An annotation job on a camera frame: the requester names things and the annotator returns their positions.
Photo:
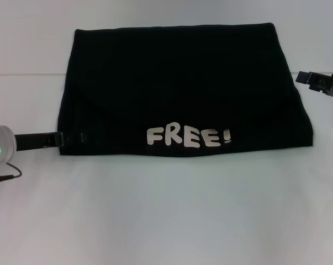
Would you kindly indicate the black shirt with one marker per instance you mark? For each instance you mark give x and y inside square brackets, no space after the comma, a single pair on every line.
[182,96]

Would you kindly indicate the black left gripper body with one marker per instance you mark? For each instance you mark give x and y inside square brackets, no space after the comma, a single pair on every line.
[29,141]

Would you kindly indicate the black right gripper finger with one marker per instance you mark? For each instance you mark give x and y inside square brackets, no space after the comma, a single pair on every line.
[315,80]

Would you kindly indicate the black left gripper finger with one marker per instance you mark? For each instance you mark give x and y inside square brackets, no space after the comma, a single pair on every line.
[55,139]

